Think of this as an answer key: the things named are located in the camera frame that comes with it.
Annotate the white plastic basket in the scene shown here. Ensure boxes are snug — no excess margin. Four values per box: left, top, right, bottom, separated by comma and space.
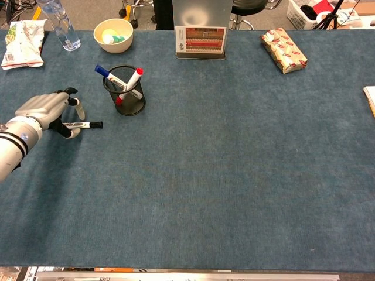
286, 0, 338, 30

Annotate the green and white bottle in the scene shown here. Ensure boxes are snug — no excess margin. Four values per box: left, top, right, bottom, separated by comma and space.
103, 34, 126, 45

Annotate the yellow ball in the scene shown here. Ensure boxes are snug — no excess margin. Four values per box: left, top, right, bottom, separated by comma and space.
101, 28, 118, 42

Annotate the cream bowl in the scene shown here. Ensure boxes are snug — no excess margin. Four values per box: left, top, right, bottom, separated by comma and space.
93, 18, 134, 54

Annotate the black tripod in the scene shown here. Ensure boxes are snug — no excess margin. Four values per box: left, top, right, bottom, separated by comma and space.
315, 0, 345, 30

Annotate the blue whiteboard marker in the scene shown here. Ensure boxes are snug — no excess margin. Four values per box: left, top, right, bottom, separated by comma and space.
94, 64, 144, 100

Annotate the white printed snack bag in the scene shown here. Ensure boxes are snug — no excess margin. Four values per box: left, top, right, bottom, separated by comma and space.
1, 19, 47, 71

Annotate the red whiteboard marker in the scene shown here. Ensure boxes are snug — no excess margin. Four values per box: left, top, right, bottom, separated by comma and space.
115, 67, 145, 106

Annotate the chrome wheeled stool base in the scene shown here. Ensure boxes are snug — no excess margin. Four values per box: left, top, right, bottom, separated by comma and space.
118, 0, 156, 29

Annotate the person in black trousers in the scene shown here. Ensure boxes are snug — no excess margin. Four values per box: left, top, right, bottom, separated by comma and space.
152, 0, 175, 31

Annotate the black mesh pen holder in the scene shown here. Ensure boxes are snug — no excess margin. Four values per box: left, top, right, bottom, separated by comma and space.
102, 64, 146, 116

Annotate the black seat stool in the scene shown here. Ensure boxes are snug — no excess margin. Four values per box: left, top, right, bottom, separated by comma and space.
230, 0, 269, 31

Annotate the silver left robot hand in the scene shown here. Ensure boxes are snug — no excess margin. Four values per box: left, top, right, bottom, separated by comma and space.
15, 87, 87, 139

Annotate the aluminium rail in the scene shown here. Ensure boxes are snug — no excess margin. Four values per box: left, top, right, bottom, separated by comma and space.
36, 270, 340, 281

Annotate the cardboard box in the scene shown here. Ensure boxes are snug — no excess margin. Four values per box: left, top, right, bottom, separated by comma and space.
341, 0, 375, 17

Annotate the black whiteboard marker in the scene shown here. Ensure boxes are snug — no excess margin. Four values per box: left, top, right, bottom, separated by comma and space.
62, 121, 104, 130

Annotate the gold and red wrapped package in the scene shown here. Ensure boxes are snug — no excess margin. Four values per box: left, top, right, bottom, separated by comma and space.
260, 27, 309, 75

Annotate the brown box with label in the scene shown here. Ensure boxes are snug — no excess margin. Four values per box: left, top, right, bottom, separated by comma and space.
172, 0, 234, 61

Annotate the clear plastic water bottle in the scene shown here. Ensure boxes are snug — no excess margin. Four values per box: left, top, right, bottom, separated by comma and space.
36, 0, 81, 52

